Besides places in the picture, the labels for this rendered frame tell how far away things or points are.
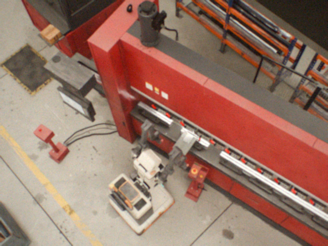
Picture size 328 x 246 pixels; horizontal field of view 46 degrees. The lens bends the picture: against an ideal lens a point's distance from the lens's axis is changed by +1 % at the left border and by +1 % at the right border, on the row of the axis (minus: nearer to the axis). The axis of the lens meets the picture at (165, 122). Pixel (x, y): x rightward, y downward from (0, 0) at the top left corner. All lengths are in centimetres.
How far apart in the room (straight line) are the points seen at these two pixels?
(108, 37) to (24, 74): 310
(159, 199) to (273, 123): 228
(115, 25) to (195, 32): 305
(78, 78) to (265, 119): 191
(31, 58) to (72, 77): 284
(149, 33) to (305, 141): 166
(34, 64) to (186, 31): 262
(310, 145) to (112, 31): 210
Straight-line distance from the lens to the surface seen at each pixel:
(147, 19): 343
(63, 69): 416
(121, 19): 397
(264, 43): 584
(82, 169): 573
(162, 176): 424
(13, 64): 692
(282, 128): 340
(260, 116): 341
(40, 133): 520
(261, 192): 467
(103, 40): 384
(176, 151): 392
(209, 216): 541
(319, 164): 363
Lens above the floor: 527
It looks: 64 degrees down
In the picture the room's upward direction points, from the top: 3 degrees counter-clockwise
